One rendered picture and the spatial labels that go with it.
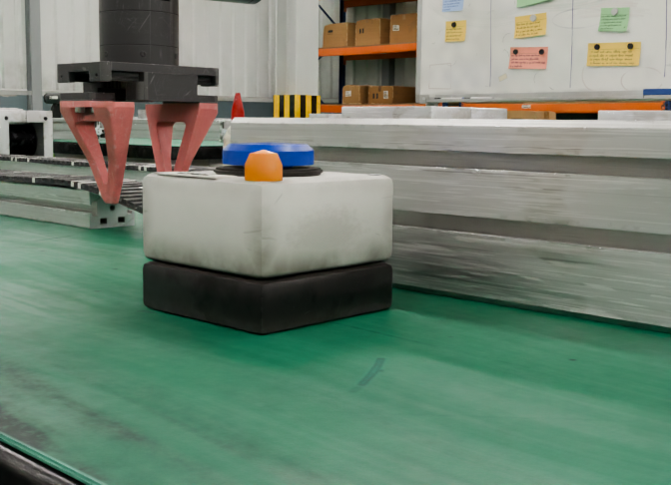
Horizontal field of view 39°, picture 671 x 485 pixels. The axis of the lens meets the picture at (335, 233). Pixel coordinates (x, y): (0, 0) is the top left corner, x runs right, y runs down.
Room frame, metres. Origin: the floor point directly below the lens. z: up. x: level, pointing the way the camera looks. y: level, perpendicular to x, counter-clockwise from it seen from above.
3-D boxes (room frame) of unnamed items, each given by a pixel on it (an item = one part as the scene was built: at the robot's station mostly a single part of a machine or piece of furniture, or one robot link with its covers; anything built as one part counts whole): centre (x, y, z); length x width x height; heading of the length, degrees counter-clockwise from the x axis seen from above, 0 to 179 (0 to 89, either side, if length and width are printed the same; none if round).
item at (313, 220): (0.42, 0.02, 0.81); 0.10 x 0.08 x 0.06; 137
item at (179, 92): (0.71, 0.14, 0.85); 0.07 x 0.07 x 0.09; 47
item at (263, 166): (0.37, 0.03, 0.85); 0.01 x 0.01 x 0.01
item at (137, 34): (0.70, 0.14, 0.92); 0.10 x 0.07 x 0.07; 137
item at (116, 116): (0.69, 0.15, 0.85); 0.07 x 0.07 x 0.09; 47
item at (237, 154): (0.42, 0.03, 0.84); 0.04 x 0.04 x 0.02
